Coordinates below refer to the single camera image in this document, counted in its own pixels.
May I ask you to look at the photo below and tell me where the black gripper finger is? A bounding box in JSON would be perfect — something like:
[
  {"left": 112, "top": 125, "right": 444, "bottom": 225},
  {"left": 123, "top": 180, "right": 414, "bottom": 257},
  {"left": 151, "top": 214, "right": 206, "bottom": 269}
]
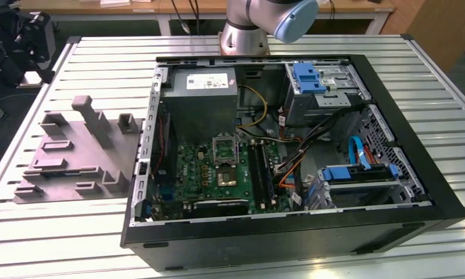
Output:
[{"left": 31, "top": 11, "right": 58, "bottom": 84}]

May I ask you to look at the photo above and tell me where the silver CPU green edge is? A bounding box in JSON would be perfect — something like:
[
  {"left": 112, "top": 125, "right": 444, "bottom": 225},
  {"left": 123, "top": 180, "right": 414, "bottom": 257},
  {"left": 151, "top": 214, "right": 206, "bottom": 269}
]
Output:
[{"left": 18, "top": 71, "right": 47, "bottom": 88}]

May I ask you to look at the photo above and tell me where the metal socket cover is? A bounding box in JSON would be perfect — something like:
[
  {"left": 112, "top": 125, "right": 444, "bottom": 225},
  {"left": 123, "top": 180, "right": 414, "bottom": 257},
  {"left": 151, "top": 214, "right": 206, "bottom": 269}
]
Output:
[{"left": 212, "top": 133, "right": 240, "bottom": 169}]

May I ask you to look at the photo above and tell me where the CPU socket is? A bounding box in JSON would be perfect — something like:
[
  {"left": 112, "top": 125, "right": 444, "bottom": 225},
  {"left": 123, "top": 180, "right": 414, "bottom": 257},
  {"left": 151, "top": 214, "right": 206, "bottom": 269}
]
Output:
[{"left": 216, "top": 169, "right": 239, "bottom": 188}]

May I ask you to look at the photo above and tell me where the dark office chair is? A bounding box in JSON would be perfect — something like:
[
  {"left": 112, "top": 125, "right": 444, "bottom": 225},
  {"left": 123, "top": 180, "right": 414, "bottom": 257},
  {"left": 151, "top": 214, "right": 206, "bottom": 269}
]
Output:
[{"left": 0, "top": 37, "right": 27, "bottom": 88}]

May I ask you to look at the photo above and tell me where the wooden desk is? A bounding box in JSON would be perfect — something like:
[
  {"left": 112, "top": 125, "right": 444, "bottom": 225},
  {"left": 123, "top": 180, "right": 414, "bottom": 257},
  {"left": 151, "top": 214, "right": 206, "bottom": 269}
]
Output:
[{"left": 7, "top": 0, "right": 398, "bottom": 36}]

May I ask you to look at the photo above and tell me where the white cardboard box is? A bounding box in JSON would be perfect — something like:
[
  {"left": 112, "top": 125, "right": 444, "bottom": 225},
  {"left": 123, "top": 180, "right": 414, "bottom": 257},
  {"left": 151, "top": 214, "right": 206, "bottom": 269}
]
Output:
[{"left": 99, "top": 0, "right": 132, "bottom": 8}]

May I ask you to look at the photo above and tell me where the grey plastic parts rack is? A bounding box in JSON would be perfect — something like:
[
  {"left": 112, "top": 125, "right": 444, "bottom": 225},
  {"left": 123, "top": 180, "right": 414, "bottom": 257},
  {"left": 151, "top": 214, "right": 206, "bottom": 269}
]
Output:
[{"left": 12, "top": 95, "right": 147, "bottom": 206}]

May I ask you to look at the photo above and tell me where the grey power supply unit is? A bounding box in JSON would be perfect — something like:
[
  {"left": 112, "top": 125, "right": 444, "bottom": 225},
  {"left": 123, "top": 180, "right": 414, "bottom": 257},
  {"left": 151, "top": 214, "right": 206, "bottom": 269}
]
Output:
[{"left": 160, "top": 67, "right": 242, "bottom": 140}]

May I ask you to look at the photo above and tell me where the green motherboard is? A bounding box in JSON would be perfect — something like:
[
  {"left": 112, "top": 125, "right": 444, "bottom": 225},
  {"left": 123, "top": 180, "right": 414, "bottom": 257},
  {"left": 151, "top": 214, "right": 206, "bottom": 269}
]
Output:
[{"left": 147, "top": 132, "right": 296, "bottom": 220}]

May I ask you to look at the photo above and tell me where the black RAM slot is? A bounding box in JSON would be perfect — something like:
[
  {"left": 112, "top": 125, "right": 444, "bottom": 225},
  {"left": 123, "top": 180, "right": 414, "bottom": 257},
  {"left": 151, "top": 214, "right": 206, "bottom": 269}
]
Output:
[
  {"left": 259, "top": 139, "right": 279, "bottom": 204},
  {"left": 248, "top": 139, "right": 268, "bottom": 209}
]

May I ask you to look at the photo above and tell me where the black graphics card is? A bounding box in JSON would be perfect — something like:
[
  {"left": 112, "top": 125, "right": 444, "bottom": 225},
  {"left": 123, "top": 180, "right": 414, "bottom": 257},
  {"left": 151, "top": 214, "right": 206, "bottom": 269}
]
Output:
[{"left": 184, "top": 198, "right": 251, "bottom": 218}]

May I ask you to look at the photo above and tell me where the metal optical drive cage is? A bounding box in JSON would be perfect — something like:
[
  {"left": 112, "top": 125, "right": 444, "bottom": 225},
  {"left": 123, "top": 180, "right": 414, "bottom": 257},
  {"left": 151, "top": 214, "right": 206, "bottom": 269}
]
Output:
[{"left": 284, "top": 61, "right": 374, "bottom": 126}]

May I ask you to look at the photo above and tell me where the blue disk carrier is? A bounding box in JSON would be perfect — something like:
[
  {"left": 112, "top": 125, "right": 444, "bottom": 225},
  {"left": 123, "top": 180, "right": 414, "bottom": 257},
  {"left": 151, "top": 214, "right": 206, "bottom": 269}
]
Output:
[{"left": 320, "top": 164, "right": 402, "bottom": 183}]

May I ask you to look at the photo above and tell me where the black PC case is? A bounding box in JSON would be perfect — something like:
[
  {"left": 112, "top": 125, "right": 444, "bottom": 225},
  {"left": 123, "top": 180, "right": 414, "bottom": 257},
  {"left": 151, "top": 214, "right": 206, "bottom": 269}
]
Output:
[{"left": 120, "top": 53, "right": 465, "bottom": 273}]

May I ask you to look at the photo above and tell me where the wooden cabinet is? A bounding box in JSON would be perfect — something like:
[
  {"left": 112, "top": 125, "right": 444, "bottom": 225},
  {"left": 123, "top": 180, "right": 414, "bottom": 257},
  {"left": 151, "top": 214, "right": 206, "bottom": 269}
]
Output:
[{"left": 382, "top": 0, "right": 465, "bottom": 73}]

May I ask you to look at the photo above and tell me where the metal disk cage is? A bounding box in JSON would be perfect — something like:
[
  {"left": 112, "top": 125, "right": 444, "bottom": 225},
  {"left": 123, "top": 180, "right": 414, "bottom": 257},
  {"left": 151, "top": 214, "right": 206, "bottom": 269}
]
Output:
[{"left": 316, "top": 162, "right": 434, "bottom": 209}]

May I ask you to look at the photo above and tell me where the dangling cable with plug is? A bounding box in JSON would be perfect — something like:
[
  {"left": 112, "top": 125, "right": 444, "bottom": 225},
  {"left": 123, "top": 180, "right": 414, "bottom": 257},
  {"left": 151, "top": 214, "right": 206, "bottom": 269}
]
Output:
[{"left": 170, "top": 0, "right": 192, "bottom": 33}]

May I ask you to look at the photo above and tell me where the yellow wire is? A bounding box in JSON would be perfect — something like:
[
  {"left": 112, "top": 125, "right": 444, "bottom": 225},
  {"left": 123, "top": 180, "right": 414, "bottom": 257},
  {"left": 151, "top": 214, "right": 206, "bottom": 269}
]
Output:
[{"left": 235, "top": 84, "right": 268, "bottom": 128}]

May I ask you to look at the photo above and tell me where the blue plastic drive bracket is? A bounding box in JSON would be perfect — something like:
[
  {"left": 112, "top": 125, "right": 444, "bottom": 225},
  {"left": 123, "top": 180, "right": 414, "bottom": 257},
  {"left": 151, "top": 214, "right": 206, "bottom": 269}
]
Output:
[{"left": 292, "top": 62, "right": 327, "bottom": 95}]

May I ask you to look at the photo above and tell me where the black cable bundle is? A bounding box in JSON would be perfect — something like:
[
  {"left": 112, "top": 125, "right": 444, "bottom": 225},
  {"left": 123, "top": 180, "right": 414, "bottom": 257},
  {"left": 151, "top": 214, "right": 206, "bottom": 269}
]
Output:
[{"left": 278, "top": 106, "right": 360, "bottom": 173}]

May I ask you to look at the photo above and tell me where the orange wire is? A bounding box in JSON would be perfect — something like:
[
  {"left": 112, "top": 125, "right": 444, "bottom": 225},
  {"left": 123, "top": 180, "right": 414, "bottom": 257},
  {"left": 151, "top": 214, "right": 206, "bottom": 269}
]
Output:
[{"left": 278, "top": 167, "right": 308, "bottom": 190}]

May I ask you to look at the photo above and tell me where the light blue wire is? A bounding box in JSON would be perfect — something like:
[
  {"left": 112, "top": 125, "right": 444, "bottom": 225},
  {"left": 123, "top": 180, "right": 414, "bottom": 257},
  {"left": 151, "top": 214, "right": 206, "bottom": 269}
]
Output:
[{"left": 348, "top": 135, "right": 374, "bottom": 171}]

